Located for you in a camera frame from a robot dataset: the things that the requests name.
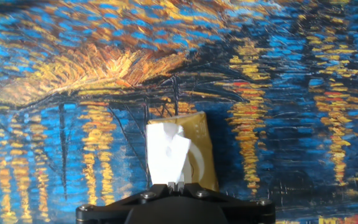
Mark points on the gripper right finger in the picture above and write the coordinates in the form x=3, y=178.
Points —
x=247, y=213

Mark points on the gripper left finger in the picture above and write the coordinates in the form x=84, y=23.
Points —
x=110, y=213

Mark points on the white napkin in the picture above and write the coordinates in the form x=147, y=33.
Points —
x=166, y=155

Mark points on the gold tissue pack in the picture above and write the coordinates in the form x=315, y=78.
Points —
x=202, y=140

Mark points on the starry night painted tablecloth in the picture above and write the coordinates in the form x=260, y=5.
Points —
x=73, y=62

